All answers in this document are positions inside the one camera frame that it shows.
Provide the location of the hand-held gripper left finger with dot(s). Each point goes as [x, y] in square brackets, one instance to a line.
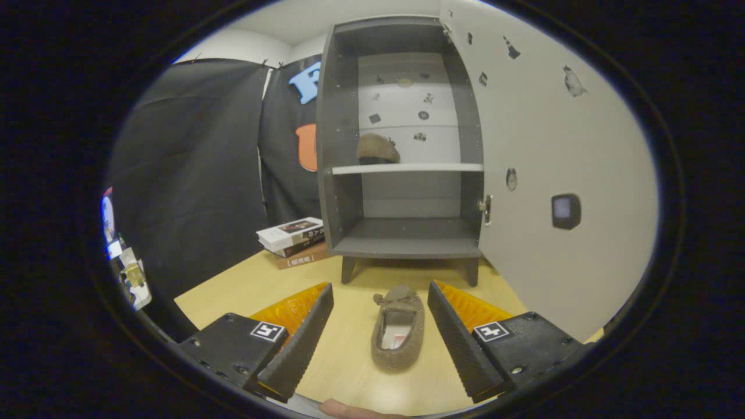
[300, 349]

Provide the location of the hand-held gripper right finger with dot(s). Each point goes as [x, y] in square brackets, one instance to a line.
[460, 343]

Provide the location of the brown slipper shoe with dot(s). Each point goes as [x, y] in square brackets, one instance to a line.
[398, 331]
[377, 150]

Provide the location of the dark grey shoe cabinet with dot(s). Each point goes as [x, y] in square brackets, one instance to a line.
[407, 233]

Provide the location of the light grey shoe cabinet door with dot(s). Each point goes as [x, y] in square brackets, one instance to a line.
[553, 145]

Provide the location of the brown cover book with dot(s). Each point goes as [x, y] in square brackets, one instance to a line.
[305, 259]

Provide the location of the black cover book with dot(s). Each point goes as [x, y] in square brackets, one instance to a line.
[302, 245]

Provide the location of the white and yellow object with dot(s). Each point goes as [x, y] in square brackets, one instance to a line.
[135, 279]

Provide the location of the black backdrop cloth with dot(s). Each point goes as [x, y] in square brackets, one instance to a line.
[192, 174]

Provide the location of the white and blue object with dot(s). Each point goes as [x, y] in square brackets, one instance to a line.
[108, 215]

